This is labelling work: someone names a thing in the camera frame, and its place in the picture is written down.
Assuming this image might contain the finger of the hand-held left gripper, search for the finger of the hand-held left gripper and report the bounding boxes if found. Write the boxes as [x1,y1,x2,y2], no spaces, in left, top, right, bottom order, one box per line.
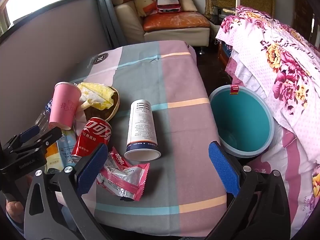
[10,127,63,155]
[4,125,41,153]

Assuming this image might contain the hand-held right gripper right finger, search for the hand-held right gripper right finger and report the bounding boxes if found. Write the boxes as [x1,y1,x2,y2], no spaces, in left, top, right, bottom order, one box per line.
[205,141,292,240]

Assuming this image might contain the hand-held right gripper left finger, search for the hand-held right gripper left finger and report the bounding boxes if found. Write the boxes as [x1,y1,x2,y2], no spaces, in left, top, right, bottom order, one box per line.
[24,144,110,240]

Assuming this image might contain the pink snack wrapper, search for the pink snack wrapper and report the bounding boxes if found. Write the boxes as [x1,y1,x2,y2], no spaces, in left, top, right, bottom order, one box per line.
[97,146,150,202]

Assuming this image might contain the pink paper cup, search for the pink paper cup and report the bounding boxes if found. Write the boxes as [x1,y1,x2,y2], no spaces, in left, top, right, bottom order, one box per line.
[49,82,82,130]

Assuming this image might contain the blue teal trash bin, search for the blue teal trash bin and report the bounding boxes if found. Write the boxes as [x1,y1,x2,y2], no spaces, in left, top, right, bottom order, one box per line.
[208,85,275,158]

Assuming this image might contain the yellow white patterned cloth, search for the yellow white patterned cloth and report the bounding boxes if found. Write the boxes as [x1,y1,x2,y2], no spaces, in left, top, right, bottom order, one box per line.
[75,82,117,128]

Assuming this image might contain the white paper cup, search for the white paper cup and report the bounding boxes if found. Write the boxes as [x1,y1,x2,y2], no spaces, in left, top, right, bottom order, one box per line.
[124,99,161,162]

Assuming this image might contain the person's left hand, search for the person's left hand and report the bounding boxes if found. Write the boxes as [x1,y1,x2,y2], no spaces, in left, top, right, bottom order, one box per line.
[5,200,25,233]

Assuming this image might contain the yellow snack packet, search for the yellow snack packet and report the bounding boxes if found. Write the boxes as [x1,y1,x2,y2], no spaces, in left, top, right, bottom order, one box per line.
[45,142,62,174]

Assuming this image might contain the blue white milk carton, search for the blue white milk carton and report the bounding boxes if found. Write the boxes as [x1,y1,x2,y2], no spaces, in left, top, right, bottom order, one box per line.
[56,130,78,173]

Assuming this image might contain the clear plastic bottle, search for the clear plastic bottle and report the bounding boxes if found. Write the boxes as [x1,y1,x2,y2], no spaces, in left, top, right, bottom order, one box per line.
[35,99,54,133]

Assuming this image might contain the red soda can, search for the red soda can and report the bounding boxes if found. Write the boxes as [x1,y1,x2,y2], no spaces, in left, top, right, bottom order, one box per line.
[71,117,112,164]

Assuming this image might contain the brown wicker basket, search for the brown wicker basket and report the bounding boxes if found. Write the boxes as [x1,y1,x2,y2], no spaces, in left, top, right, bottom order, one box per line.
[84,86,120,123]

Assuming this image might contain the grey partition board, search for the grey partition board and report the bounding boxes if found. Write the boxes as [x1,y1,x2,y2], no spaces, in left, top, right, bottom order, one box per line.
[0,0,110,155]

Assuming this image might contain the pink floral bed sheet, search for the pink floral bed sheet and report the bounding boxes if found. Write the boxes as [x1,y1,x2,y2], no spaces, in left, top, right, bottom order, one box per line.
[215,5,320,238]

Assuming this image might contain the grey curtain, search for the grey curtain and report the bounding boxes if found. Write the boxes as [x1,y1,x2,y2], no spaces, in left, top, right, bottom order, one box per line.
[90,0,128,49]

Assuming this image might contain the cream leather sofa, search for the cream leather sofa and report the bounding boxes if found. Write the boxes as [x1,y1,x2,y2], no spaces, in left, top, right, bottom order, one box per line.
[109,0,210,47]

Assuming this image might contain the orange seat cushion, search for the orange seat cushion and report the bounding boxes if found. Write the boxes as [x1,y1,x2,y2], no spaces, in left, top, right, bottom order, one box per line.
[143,11,211,33]

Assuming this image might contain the yellow plush pillow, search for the yellow plush pillow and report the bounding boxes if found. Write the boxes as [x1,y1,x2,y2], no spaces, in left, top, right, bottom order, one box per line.
[134,0,158,17]

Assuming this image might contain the beige pillow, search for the beige pillow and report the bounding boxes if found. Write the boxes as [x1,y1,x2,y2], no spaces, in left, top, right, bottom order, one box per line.
[178,0,198,12]

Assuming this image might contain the wooden bed frame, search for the wooden bed frame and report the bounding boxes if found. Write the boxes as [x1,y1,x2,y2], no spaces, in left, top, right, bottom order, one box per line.
[217,40,232,67]

